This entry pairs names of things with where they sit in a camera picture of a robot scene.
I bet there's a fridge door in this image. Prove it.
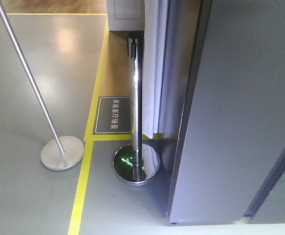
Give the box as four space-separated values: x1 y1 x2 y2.
166 0 285 225

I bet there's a grey floor sign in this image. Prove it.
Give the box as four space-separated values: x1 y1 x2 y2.
93 96 131 135

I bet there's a silver pole stand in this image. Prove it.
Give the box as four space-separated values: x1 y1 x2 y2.
0 1 84 171

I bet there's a chrome stanchion post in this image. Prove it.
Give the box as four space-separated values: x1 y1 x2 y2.
112 31 161 186

